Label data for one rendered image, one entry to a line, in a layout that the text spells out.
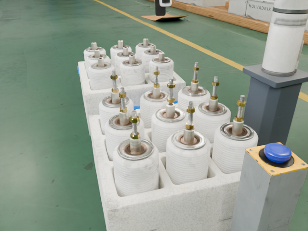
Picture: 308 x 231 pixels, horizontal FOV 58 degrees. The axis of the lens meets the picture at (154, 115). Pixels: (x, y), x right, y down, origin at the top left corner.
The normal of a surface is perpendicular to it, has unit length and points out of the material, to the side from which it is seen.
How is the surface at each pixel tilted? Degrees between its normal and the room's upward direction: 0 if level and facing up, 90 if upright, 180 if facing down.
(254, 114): 90
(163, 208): 90
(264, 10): 90
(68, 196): 0
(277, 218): 90
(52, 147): 0
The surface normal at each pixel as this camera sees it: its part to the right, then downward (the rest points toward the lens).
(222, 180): 0.00, -0.88
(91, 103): 0.29, 0.46
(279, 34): -0.68, 0.36
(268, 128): -0.37, 0.45
